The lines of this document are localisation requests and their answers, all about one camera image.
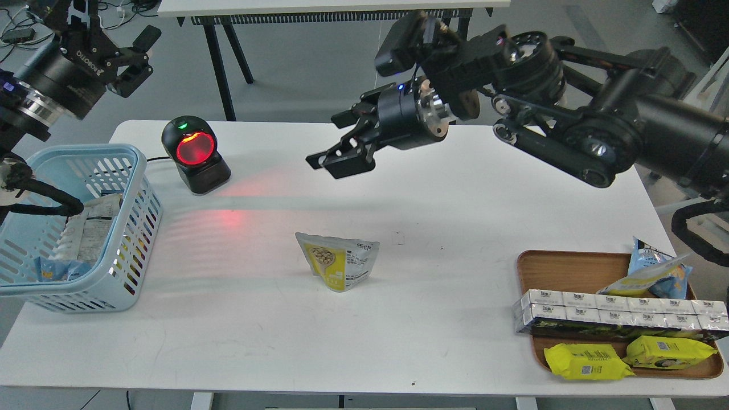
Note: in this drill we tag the yellow snack pack right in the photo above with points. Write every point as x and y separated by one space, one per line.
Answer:
667 353

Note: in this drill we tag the light blue plastic basket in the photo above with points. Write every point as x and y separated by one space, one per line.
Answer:
85 172

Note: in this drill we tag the black barcode scanner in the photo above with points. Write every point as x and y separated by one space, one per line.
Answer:
192 144

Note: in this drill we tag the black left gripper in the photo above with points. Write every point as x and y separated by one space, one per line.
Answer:
406 116

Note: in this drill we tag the blue yellow snack bag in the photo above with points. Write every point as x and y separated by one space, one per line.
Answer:
651 270

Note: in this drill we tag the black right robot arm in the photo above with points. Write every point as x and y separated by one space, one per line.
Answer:
16 125

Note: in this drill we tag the yellow snack pack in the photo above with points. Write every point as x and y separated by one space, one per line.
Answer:
667 353
586 361

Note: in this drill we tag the white table with black legs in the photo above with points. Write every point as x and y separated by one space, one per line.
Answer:
209 14

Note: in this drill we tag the white snack bag in basket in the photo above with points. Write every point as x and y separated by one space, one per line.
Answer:
84 235

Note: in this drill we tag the yellow snack pack left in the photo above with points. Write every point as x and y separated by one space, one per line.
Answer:
586 361

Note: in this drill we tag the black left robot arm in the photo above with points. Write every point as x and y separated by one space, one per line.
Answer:
587 113

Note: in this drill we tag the yellow white nut snack pouch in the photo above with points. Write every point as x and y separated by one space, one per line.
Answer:
340 263

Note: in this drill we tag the blue snack bag in basket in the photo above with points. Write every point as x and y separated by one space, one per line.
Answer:
53 270

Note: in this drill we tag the silver boxed snack multipack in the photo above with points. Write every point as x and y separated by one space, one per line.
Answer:
558 314

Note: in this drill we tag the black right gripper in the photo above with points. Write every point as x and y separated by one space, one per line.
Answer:
63 77

